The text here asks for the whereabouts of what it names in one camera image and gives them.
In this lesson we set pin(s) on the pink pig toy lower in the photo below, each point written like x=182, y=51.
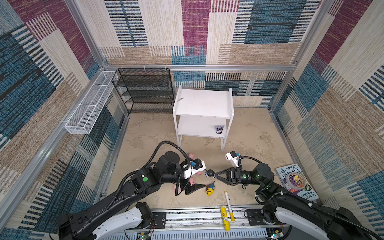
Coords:
x=192, y=181

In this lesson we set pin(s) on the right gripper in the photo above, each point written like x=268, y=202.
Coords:
x=236, y=176

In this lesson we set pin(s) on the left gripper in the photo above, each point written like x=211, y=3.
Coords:
x=185, y=184

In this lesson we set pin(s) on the yellow blue figure toy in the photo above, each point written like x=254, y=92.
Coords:
x=210, y=188

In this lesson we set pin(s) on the white wire mesh basket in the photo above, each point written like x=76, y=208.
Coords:
x=87, y=112

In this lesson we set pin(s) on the pink pig toy far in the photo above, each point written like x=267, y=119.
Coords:
x=190, y=155

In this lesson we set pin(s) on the white two-tier shelf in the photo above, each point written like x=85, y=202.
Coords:
x=197, y=112

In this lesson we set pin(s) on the yellow glue stick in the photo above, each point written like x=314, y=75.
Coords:
x=225, y=219

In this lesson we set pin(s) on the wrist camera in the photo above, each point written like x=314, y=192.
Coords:
x=234, y=159
x=196, y=166

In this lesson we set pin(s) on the white yellow marker pen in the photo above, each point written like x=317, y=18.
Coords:
x=229, y=206

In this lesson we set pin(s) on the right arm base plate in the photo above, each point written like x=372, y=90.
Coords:
x=255, y=217

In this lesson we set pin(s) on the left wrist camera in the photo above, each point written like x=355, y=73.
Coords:
x=196, y=166

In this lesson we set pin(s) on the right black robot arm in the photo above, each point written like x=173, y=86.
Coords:
x=281, y=205

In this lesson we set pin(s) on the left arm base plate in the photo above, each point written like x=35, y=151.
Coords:
x=160, y=220

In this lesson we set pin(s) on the black-eared figure toy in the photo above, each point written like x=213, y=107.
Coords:
x=209, y=173

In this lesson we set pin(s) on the purple-eared black figure toy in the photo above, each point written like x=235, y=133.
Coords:
x=219, y=129

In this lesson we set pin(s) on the round sticker tape roll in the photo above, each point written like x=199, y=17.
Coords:
x=296, y=181

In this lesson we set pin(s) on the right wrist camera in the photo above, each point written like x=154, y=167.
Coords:
x=234, y=159

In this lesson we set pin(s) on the black wire mesh rack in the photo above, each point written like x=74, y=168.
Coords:
x=145, y=90

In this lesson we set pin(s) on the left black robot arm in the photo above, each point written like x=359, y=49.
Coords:
x=123, y=209

